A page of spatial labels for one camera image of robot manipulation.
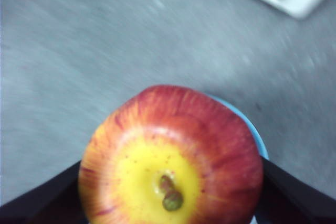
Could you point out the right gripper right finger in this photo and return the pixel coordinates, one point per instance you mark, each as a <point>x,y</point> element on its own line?
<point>294,203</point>

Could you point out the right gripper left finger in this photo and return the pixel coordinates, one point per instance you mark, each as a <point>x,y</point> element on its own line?
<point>39,208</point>

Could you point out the red yellow apple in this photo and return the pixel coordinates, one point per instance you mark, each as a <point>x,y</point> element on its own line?
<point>170,155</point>

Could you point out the blue ribbed bowl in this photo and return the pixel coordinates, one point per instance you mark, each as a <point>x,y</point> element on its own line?
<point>258,137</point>

